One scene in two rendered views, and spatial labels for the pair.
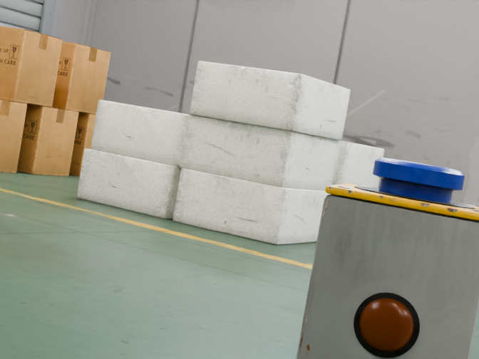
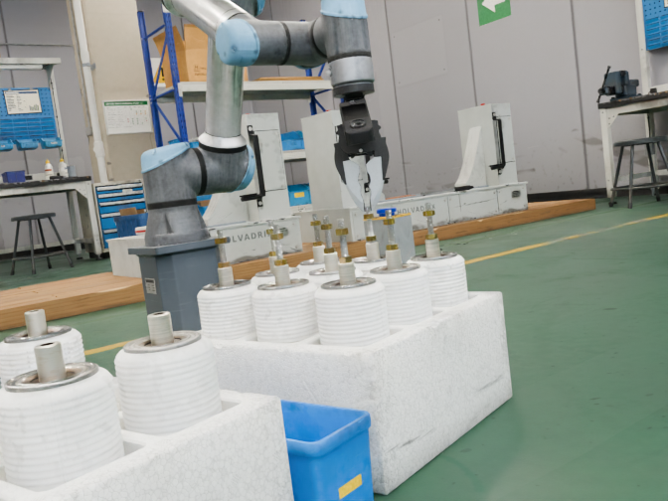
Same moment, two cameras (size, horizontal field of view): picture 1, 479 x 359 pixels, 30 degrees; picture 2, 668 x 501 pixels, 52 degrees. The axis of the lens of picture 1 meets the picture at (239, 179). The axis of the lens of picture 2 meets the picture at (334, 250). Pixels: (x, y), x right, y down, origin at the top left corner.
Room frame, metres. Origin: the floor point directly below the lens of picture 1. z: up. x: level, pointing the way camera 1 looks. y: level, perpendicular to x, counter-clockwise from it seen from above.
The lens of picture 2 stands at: (0.85, -1.37, 0.38)
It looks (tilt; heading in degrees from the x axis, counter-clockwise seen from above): 5 degrees down; 114
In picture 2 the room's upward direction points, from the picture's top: 7 degrees counter-clockwise
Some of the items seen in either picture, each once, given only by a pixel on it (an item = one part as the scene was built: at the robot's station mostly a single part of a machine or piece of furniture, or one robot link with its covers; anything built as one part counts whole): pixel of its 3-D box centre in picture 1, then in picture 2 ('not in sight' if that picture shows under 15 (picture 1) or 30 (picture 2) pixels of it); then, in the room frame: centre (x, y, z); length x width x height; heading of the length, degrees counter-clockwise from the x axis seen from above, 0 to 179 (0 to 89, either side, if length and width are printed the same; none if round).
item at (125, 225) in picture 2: not in sight; (151, 235); (-2.83, 3.24, 0.19); 0.50 x 0.41 x 0.37; 154
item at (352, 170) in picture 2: not in sight; (354, 185); (0.41, -0.25, 0.38); 0.06 x 0.03 x 0.09; 112
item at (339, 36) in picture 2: not in sight; (344, 28); (0.42, -0.25, 0.65); 0.09 x 0.08 x 0.11; 146
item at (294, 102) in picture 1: (271, 101); not in sight; (3.05, -0.06, 0.45); 0.39 x 0.39 x 0.18; 60
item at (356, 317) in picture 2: not in sight; (356, 350); (0.49, -0.52, 0.16); 0.10 x 0.10 x 0.18
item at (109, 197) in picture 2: not in sight; (114, 219); (-3.71, 3.84, 0.35); 0.59 x 0.47 x 0.69; 150
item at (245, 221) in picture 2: not in sight; (198, 191); (-1.17, 1.57, 0.45); 0.82 x 0.57 x 0.74; 60
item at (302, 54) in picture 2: not in sight; (307, 44); (0.33, -0.21, 0.65); 0.11 x 0.11 x 0.08; 56
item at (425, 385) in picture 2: not in sight; (344, 370); (0.40, -0.38, 0.09); 0.39 x 0.39 x 0.18; 76
